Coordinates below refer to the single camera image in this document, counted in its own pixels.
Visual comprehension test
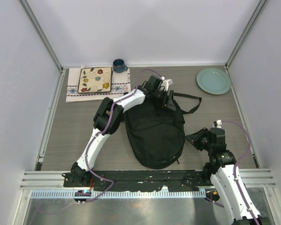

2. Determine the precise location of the light teal plate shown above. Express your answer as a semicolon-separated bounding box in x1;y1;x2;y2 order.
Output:
196;67;232;95

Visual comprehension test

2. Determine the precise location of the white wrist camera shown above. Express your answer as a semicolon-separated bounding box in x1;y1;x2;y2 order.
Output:
161;76;173;91
213;120;222;128

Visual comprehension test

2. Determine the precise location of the black student backpack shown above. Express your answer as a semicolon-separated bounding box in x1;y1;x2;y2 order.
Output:
123;96;199;170

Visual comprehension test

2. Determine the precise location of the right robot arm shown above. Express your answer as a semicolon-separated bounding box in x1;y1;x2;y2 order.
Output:
185;127;271;225

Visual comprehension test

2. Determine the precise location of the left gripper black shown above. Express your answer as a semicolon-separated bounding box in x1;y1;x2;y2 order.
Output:
151;90;175;111

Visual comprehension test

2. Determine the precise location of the dark blue mug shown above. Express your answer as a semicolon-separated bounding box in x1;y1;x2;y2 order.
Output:
112;59;128;73

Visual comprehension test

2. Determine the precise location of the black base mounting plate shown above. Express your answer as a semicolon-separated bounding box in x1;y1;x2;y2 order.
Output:
62;170;212;192

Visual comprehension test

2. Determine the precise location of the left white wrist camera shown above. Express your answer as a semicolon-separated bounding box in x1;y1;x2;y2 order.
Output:
161;76;173;91

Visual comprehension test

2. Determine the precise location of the floral square trivet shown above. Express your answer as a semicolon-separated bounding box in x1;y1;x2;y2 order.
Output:
78;67;113;94

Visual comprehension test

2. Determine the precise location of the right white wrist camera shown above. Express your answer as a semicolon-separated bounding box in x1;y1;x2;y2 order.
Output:
213;120;222;128

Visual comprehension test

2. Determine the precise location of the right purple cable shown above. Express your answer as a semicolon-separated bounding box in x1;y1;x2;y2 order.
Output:
205;119;263;225

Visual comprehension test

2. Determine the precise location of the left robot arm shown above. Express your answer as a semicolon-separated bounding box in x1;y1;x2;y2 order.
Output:
65;75;176;187

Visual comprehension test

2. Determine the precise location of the white slotted cable duct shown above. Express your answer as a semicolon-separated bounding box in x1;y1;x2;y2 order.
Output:
30;188;206;199

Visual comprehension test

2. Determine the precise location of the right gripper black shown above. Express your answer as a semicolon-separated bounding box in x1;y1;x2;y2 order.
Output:
185;127;214;151

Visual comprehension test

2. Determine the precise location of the white embroidered cloth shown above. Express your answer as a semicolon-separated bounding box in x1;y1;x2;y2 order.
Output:
66;68;131;103

